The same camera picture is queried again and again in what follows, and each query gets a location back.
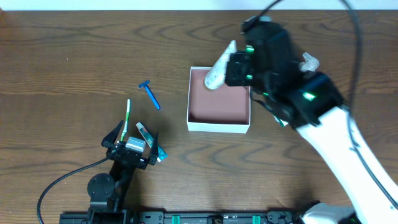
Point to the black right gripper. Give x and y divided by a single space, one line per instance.
237 70

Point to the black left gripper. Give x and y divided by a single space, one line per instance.
125 154

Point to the white lotion tube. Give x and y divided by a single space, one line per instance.
216 76

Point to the teal toothpaste tube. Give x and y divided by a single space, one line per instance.
149 139

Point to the blue disposable razor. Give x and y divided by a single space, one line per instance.
152 97

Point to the green white soap packet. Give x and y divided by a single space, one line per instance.
281 122

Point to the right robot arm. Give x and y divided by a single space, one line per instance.
300 96

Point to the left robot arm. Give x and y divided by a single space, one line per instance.
108 191

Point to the green white toothbrush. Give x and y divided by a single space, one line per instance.
126 121

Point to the white box pink interior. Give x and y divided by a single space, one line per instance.
224 110

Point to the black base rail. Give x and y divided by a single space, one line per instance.
157 217

